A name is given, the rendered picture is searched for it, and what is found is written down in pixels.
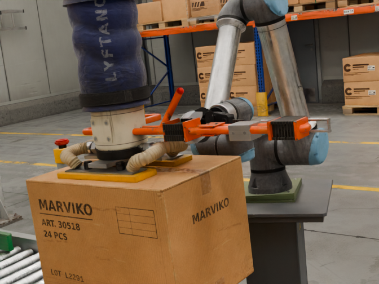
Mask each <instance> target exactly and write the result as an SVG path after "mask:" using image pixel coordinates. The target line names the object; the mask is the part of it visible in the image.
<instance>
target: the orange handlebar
mask: <svg viewBox="0 0 379 284"><path fill-rule="evenodd" d="M145 119H146V124H148V123H152V122H156V121H159V120H161V114H145ZM224 123H225V122H210V123H207V124H205V125H196V127H189V128H188V134H190V135H201V136H218V135H220V134H229V133H228V132H229V130H228V125H230V124H224ZM142 127H157V128H134V129H133V131H132V133H133V134H134V135H163V130H162V127H159V125H155V126H142ZM311 128H312V126H311V125H310V124H309V123H305V124H304V125H300V127H299V131H300V133H306V132H309V131H310V130H311ZM249 131H250V133H251V134H268V132H267V123H259V124H258V125H257V126H251V128H250V130H249ZM82 133H83V134H84V135H92V128H91V127H88V128H85V129H83V130H82Z"/></svg>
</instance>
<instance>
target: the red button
mask: <svg viewBox="0 0 379 284"><path fill-rule="evenodd" d="M54 143H55V144H56V145H58V147H59V149H63V148H67V144H68V143H69V140H68V139H58V140H56V141H55V142H54Z"/></svg>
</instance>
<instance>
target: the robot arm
mask: <svg viewBox="0 0 379 284"><path fill-rule="evenodd" d="M288 8H289V7H288V0H229V1H228V2H227V3H226V4H225V5H224V6H223V8H222V9H221V11H220V13H219V15H218V17H217V22H216V26H217V28H218V29H219V32H218V38H217V43H216V47H215V53H214V58H213V63H212V68H211V73H210V78H209V84H208V90H207V93H206V99H205V104H204V107H198V108H197V109H196V110H191V111H189V112H185V113H184V114H178V115H182V117H181V119H194V118H198V117H200V121H201V125H205V124H207V123H210V122H225V123H224V124H232V120H233V119H244V120H245V121H250V120H251V119H252V118H253V115H254V108H253V105H252V103H251V102H250V101H249V100H248V99H246V98H244V97H235V98H232V99H230V100H229V98H230V92H231V86H232V80H233V74H234V70H235V64H236V58H237V52H238V48H239V42H240V36H241V33H243V32H244V31H245V30H246V25H247V23H248V22H250V21H254V22H255V26H256V27H257V30H258V34H259V38H260V41H261V45H262V49H263V53H264V56H265V59H266V64H267V67H268V71H269V74H270V78H271V82H272V86H273V89H274V93H275V97H276V101H277V104H278V107H279V111H280V115H281V117H284V116H308V118H310V115H309V111H308V108H307V104H306V99H305V95H304V92H303V88H302V83H301V79H300V76H299V72H298V68H297V64H296V60H295V57H294V52H293V48H292V44H291V41H290V36H289V32H288V28H287V24H286V21H285V15H286V14H287V12H288ZM183 142H184V143H186V144H190V146H191V151H192V154H193V155H209V156H241V163H243V162H247V161H249V162H250V171H251V176H250V180H249V185H248V192H249V193H251V194H275V193H281V192H285V191H287V190H290V189H292V188H293V186H292V181H291V179H290V177H289V175H288V173H287V171H286V168H285V166H294V165H310V166H312V165H319V164H321V163H323V162H324V161H325V159H326V157H327V154H328V149H329V140H328V134H327V132H309V135H308V136H306V137H304V138H302V139H300V140H297V141H295V140H271V141H269V140H268V134H262V136H261V137H259V138H257V139H254V140H252V141H230V138H229V134H220V135H218V136H202V137H199V138H197V139H194V140H191V141H188V142H185V141H183Z"/></svg>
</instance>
